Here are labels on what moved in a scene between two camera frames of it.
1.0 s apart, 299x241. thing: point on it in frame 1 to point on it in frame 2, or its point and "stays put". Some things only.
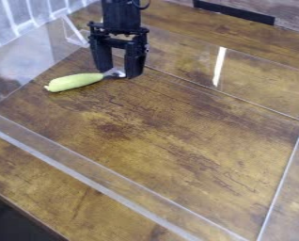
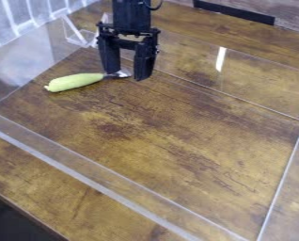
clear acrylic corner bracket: [74, 34] stays put
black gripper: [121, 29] to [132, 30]
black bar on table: [236, 12] stays put
